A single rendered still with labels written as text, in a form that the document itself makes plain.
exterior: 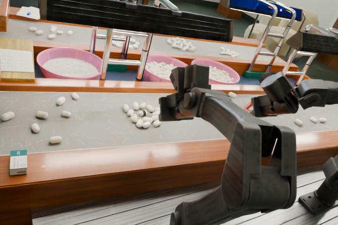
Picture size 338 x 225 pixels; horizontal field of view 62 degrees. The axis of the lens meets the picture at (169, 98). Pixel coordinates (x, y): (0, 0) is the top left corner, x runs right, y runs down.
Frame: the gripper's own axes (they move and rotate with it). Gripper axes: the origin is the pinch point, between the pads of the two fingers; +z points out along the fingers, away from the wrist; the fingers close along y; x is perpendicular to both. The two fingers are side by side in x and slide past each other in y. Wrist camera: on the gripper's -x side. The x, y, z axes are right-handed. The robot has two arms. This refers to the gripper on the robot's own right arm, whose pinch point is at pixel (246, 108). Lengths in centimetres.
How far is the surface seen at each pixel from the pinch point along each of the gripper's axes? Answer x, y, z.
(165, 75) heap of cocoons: -18.8, 11.1, 40.2
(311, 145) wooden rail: 14.7, -29.0, -3.4
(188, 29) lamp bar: -25.7, 23.4, -1.4
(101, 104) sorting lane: -4, 46, 24
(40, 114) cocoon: 0, 66, 17
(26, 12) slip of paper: -57, 69, 83
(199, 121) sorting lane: 3.6, 10.5, 14.3
